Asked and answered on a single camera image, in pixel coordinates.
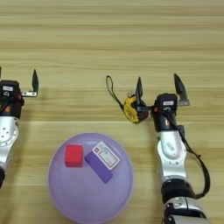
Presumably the red rectangular block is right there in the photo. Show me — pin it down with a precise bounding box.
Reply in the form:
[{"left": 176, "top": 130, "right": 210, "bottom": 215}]
[{"left": 64, "top": 144, "right": 85, "bottom": 168}]

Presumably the yellow black tape measure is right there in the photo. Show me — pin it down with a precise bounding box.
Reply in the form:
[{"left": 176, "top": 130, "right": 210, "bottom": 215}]
[{"left": 105, "top": 74, "right": 151, "bottom": 124}]

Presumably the purple round plate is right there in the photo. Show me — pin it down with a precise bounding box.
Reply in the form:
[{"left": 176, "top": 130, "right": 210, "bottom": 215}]
[{"left": 47, "top": 132, "right": 135, "bottom": 224}]

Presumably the purple box with white label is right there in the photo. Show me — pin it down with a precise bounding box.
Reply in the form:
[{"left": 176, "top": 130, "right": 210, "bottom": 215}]
[{"left": 84, "top": 141, "right": 122, "bottom": 185}]

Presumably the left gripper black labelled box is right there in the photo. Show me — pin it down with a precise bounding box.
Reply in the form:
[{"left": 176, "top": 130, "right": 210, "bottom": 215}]
[{"left": 0, "top": 80, "right": 21, "bottom": 99}]

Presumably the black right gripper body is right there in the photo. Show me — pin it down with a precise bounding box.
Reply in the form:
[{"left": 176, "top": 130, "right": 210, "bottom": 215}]
[{"left": 136, "top": 99, "right": 191, "bottom": 133}]

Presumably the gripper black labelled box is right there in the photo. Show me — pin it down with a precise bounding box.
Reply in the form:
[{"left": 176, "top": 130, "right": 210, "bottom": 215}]
[
  {"left": 154, "top": 93, "right": 179, "bottom": 114},
  {"left": 0, "top": 80, "right": 21, "bottom": 99}
]

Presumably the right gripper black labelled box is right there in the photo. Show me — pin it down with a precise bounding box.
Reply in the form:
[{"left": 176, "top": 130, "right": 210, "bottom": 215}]
[{"left": 154, "top": 93, "right": 179, "bottom": 114}]

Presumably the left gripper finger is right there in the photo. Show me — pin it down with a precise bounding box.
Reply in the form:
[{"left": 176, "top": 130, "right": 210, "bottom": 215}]
[{"left": 31, "top": 68, "right": 40, "bottom": 93}]

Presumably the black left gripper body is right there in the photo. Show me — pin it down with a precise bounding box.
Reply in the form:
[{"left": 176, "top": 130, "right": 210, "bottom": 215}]
[{"left": 0, "top": 90, "right": 39, "bottom": 119}]

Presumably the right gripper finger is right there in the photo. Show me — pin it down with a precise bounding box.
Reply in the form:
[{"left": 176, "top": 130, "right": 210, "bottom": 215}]
[
  {"left": 173, "top": 73, "right": 188, "bottom": 102},
  {"left": 135, "top": 76, "right": 144, "bottom": 107}
]

